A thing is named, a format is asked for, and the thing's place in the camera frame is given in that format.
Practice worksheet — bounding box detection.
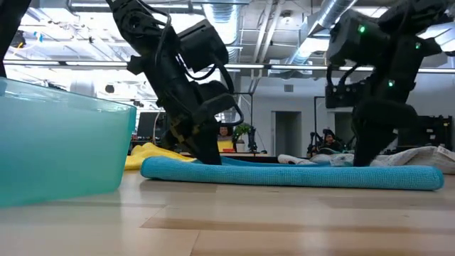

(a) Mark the small green potted plant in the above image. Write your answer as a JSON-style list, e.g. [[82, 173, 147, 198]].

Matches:
[[232, 122, 252, 153]]

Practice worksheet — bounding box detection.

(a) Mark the small yellow cloth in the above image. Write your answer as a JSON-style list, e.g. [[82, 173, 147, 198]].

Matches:
[[217, 140, 235, 153]]

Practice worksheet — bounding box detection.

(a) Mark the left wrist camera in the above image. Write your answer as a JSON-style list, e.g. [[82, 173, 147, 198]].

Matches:
[[197, 80, 232, 106]]

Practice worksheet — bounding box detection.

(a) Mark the linear ceiling light strip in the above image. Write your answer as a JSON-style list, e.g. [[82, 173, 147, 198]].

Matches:
[[3, 60, 455, 74]]

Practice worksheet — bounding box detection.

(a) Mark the black storage cabinet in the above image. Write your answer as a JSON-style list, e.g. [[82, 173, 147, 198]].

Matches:
[[397, 114, 454, 150]]

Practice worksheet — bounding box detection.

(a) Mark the blue microfiber towel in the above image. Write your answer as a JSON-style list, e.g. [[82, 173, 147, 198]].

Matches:
[[139, 155, 445, 191]]

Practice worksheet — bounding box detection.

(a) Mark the black computer monitor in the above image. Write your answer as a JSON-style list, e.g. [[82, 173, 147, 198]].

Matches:
[[136, 111, 168, 139]]

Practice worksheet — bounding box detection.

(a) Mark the silver spiral air duct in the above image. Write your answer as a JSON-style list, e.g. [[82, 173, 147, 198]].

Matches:
[[202, 0, 246, 65], [287, 0, 358, 65]]

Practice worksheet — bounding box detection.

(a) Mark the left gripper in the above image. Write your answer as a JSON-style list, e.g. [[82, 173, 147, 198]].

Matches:
[[156, 81, 242, 166]]

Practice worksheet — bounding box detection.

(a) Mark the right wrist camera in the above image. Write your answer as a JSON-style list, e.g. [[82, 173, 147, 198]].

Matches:
[[325, 83, 367, 110]]

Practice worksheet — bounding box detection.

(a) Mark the background wooden table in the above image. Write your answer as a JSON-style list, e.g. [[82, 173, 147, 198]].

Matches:
[[222, 151, 278, 164]]

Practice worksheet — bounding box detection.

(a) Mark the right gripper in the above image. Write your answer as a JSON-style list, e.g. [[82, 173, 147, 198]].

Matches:
[[351, 95, 419, 167]]

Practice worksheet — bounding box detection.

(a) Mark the grey microfiber towel white tag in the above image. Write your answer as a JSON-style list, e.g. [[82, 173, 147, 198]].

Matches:
[[369, 144, 455, 175]]

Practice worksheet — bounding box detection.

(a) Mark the teal translucent plastic bin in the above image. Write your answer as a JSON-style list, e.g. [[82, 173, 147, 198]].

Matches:
[[0, 77, 138, 209]]

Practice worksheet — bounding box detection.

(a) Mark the yellow microfiber towel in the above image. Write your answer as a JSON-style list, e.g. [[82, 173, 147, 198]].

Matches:
[[124, 142, 197, 171]]

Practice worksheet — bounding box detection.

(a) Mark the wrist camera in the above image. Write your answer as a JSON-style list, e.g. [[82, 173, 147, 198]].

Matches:
[[325, 83, 367, 110], [197, 80, 232, 106]]

